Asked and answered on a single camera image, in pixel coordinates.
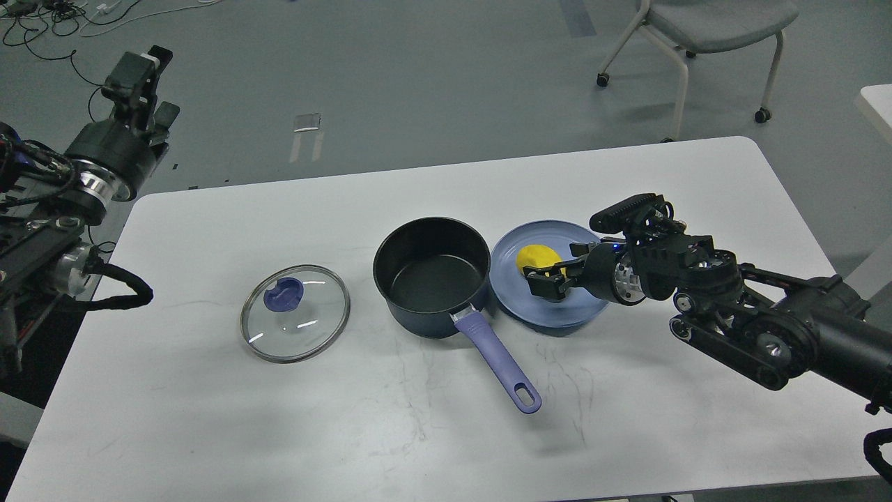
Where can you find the glass pot lid purple knob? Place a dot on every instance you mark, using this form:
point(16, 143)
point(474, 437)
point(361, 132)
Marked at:
point(295, 314)

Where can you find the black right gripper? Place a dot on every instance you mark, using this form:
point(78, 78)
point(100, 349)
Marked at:
point(602, 268)

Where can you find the white side table corner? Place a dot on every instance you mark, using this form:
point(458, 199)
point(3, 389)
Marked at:
point(874, 103)

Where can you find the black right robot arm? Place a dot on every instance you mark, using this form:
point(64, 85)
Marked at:
point(768, 327)

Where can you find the dark blue saucepan purple handle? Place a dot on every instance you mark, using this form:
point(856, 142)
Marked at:
point(433, 273)

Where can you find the blue round plate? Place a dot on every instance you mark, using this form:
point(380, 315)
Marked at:
point(512, 290)

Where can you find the clear floor tape marker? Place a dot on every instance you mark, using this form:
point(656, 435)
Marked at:
point(307, 122)

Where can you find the grey office chair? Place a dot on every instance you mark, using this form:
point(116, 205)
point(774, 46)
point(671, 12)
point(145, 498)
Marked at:
point(683, 30)

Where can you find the yellow potato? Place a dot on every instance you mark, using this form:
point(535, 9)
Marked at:
point(538, 256)

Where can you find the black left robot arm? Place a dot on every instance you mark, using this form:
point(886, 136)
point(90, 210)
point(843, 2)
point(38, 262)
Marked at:
point(50, 199)

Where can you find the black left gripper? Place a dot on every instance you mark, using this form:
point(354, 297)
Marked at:
point(129, 154)

